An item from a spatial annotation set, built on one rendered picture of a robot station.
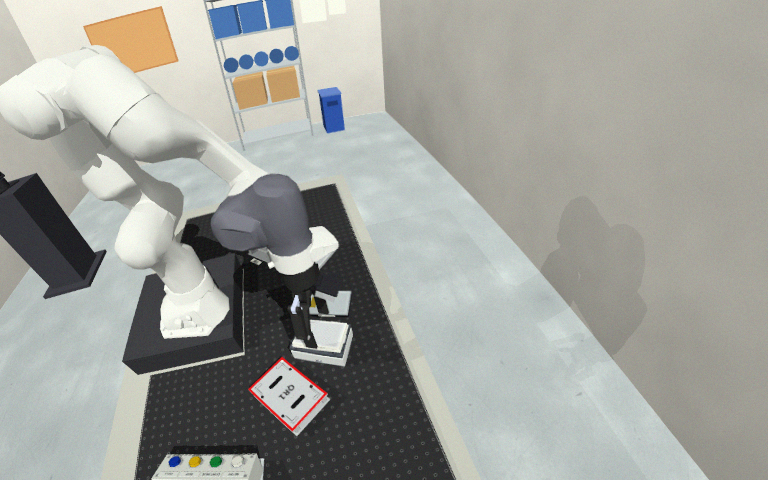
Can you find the white operator button panel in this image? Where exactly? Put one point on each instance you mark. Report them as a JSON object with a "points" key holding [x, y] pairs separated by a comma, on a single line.
{"points": [[210, 467]]}

